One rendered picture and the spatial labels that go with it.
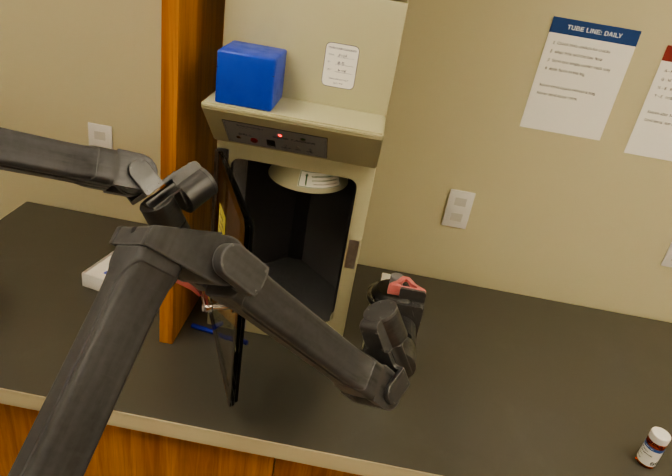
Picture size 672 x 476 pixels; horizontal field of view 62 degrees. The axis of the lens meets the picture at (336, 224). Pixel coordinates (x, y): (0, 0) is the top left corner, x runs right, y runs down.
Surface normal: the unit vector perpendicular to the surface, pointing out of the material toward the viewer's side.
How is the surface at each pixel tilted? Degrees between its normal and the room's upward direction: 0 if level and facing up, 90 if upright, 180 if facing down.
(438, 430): 0
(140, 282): 70
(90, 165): 54
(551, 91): 90
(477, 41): 90
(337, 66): 90
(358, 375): 59
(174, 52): 90
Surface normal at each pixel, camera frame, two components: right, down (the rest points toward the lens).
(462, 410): 0.15, -0.88
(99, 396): 0.77, 0.01
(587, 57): -0.11, 0.45
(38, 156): 0.57, -0.10
